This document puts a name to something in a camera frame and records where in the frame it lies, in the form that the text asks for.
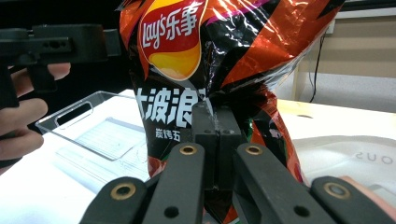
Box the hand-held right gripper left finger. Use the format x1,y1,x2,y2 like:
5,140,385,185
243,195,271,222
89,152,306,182
191,101,219,191

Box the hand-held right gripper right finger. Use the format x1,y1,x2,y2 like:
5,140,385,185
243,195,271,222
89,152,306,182
214,106,243,191

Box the orange black chip bag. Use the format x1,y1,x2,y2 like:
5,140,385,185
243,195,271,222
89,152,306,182
119,0,347,224

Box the clear plastic bin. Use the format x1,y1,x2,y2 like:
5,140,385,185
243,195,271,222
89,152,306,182
35,90,152,194

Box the white tote bag green orange patches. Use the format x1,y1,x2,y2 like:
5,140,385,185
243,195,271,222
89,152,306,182
291,134,396,217

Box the white table cover sheet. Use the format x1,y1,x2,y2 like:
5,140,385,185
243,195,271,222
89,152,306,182
0,89,396,224

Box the black hanging cable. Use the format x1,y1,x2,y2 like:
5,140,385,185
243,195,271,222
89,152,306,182
307,31,326,104

